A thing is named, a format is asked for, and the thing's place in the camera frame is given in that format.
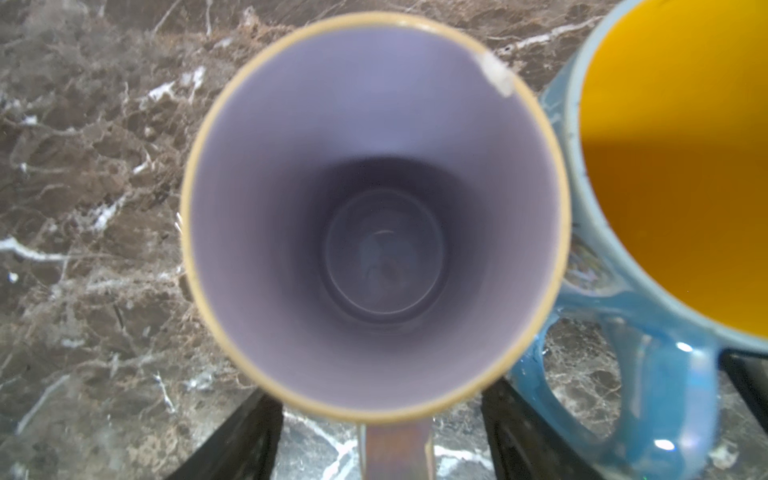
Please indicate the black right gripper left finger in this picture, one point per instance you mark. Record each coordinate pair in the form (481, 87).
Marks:
(243, 447)

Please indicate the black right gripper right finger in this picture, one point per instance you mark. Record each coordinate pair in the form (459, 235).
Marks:
(522, 445)

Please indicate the pink iridescent mug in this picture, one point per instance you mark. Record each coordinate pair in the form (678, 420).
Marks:
(376, 223)

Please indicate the blue mug yellow inside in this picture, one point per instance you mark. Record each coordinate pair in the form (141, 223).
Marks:
(661, 115)

